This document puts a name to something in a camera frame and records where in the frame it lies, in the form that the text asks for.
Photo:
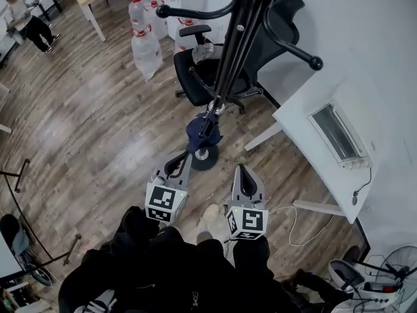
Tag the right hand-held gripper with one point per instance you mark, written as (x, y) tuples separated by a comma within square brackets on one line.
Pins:
[(249, 222)]

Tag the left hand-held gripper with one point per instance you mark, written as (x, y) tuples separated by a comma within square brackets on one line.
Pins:
[(159, 201)]

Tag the navy cap item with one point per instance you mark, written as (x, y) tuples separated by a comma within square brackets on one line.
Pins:
[(195, 135)]

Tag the black coat stand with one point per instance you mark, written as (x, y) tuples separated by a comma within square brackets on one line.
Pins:
[(233, 51)]

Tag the person's left forearm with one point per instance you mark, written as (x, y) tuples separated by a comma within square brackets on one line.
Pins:
[(135, 227)]

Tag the person's right forearm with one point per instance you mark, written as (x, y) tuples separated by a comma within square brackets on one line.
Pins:
[(251, 253)]

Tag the person's beige shoe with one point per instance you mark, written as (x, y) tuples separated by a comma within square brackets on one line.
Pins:
[(210, 222)]

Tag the white desk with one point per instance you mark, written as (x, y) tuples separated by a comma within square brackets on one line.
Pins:
[(303, 135)]

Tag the black office chair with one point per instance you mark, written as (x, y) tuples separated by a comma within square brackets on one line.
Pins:
[(198, 77)]

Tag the person's black clothing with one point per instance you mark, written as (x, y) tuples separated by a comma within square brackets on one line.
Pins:
[(169, 272)]

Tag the group of clear water jugs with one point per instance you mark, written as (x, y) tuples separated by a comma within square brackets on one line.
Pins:
[(146, 54)]

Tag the grey cloth cap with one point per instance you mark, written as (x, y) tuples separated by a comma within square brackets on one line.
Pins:
[(202, 52)]

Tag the black standing fan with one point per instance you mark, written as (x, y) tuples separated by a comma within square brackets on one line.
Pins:
[(395, 266)]

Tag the black wheel with blue cloth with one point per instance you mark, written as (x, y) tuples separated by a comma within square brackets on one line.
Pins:
[(16, 236)]

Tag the white shelf unit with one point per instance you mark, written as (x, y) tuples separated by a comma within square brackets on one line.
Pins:
[(16, 297)]

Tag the black metal rail stand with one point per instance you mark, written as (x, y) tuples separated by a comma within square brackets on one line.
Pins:
[(19, 207)]

